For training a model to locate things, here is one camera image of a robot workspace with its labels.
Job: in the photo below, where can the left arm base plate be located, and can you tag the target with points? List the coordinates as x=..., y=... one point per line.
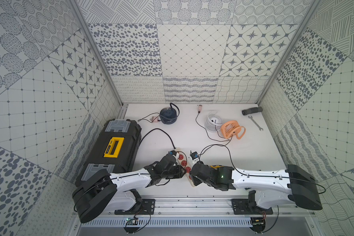
x=141, y=206

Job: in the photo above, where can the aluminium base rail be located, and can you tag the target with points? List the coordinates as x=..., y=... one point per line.
x=194, y=212

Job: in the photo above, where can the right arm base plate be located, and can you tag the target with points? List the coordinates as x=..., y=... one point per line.
x=247, y=206

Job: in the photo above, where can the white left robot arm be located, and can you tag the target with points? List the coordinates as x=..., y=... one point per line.
x=109, y=192

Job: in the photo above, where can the beige red power strip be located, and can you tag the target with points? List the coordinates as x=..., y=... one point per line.
x=187, y=163

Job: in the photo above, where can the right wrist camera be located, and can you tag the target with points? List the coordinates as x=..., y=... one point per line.
x=193, y=158

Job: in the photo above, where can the black yellow toolbox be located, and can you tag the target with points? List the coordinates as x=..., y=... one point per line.
x=115, y=149

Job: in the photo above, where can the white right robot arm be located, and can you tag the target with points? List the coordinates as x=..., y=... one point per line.
x=267, y=188

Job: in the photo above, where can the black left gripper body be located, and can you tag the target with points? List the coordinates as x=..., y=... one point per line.
x=176, y=170

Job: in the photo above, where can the black cylindrical handle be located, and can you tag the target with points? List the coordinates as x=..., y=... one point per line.
x=253, y=110

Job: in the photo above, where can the silver wrench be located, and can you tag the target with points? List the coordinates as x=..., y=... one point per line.
x=259, y=127

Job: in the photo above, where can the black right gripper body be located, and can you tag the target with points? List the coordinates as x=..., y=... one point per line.
x=197, y=181

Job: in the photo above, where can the dark blue desk fan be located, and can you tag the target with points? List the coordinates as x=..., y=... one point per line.
x=169, y=115

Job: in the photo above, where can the orange desk fan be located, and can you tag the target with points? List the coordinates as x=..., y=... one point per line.
x=232, y=129

